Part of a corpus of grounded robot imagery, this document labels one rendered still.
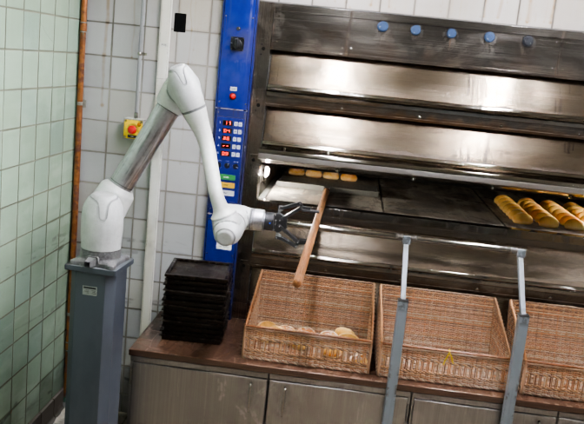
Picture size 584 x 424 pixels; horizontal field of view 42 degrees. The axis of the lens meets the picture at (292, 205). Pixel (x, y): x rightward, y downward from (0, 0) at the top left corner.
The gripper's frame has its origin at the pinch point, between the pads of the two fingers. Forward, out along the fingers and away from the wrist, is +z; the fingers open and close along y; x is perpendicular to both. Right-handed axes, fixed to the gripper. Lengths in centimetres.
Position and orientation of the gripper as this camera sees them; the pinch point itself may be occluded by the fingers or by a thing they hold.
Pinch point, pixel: (314, 226)
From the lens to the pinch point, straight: 311.1
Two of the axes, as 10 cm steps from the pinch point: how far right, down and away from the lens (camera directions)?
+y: -1.0, 9.8, 1.9
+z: 9.9, 1.2, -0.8
